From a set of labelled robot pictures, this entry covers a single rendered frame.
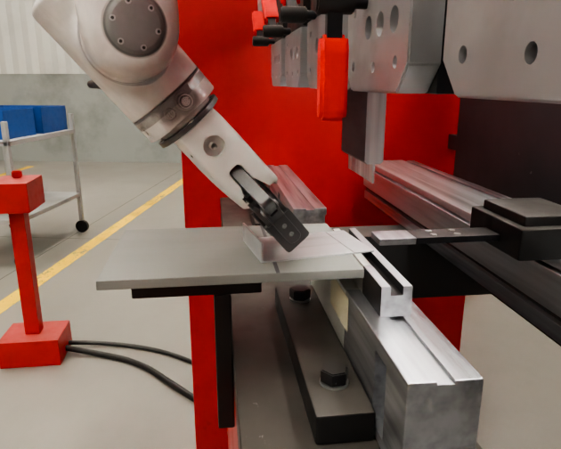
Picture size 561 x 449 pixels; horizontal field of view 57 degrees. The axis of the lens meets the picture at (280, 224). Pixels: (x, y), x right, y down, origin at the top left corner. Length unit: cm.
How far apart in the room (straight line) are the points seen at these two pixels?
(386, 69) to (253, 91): 106
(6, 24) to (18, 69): 63
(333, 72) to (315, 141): 104
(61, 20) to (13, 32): 846
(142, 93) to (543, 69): 36
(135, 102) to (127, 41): 9
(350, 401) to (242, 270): 16
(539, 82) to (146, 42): 29
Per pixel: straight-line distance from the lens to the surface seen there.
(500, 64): 24
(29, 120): 401
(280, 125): 144
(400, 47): 36
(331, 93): 42
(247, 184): 50
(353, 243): 61
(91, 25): 43
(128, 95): 51
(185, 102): 50
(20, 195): 229
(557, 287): 69
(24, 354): 254
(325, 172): 148
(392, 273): 53
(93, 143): 853
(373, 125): 55
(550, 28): 22
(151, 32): 43
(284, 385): 57
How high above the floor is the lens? 118
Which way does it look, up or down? 15 degrees down
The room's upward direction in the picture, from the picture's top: straight up
